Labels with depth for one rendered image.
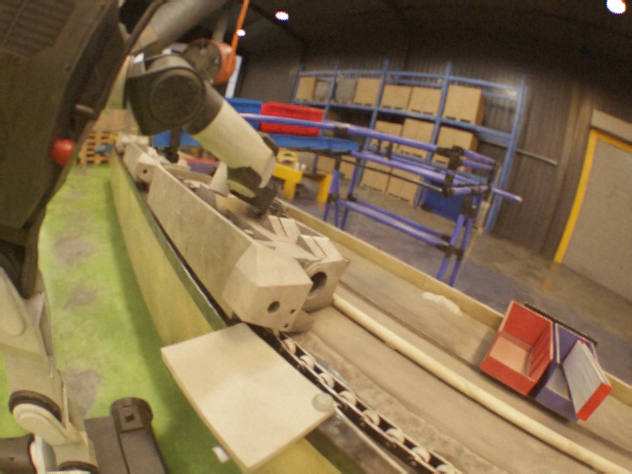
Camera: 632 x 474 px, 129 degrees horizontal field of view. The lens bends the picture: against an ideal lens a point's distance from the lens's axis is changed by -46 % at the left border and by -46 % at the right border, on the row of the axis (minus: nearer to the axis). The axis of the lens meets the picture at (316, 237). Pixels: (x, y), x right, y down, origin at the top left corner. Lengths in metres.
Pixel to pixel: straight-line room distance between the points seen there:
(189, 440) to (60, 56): 1.34
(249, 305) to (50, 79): 0.48
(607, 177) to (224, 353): 10.98
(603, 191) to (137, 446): 11.29
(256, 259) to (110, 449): 0.95
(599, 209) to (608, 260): 1.71
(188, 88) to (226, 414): 0.51
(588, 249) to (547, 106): 5.04
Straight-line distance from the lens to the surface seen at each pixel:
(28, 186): 0.38
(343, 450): 0.54
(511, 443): 0.78
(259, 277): 0.54
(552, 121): 11.16
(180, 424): 1.43
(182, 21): 7.99
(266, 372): 0.58
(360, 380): 0.69
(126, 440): 1.20
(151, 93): 0.42
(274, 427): 0.50
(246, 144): 0.54
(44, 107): 0.34
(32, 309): 0.66
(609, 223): 10.95
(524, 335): 1.18
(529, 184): 10.71
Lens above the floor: 1.23
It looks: 19 degrees down
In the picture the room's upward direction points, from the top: 13 degrees clockwise
